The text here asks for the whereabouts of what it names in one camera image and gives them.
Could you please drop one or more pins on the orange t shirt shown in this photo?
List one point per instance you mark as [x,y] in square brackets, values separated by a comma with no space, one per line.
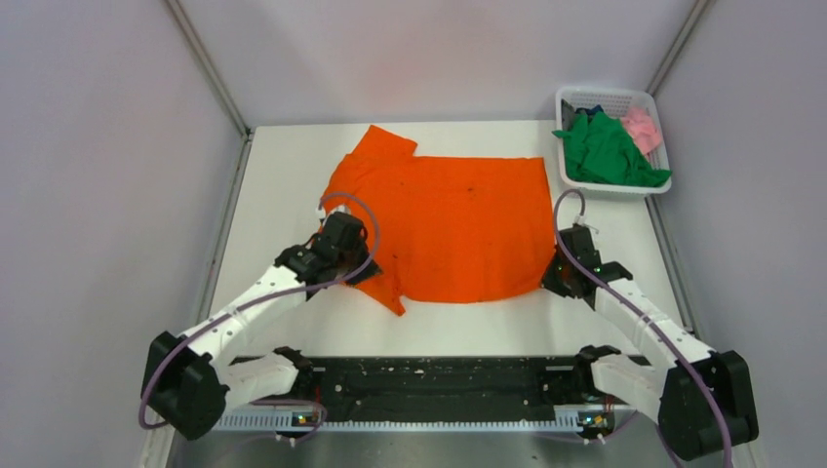
[451,229]

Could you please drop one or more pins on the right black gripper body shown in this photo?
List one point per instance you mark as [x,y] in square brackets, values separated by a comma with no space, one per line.
[556,278]

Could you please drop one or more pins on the white plastic basket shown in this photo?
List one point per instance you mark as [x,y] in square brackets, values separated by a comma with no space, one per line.
[615,102]

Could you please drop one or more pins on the dark blue t shirt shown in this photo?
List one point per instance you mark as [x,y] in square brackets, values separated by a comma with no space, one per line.
[590,111]

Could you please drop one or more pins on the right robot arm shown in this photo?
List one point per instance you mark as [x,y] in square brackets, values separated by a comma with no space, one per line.
[700,399]

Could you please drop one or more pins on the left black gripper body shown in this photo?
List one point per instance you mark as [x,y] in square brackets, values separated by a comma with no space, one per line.
[349,260]

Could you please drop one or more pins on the green t shirt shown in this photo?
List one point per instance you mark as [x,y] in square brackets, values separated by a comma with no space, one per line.
[597,149]

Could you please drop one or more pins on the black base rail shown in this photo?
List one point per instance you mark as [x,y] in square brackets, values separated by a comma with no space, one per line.
[430,389]

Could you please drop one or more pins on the white cable duct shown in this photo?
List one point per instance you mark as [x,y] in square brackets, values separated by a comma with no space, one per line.
[262,419]

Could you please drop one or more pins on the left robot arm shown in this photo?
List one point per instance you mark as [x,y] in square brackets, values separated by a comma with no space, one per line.
[194,378]

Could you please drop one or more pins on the pink t shirt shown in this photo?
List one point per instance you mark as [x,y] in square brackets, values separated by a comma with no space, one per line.
[639,125]

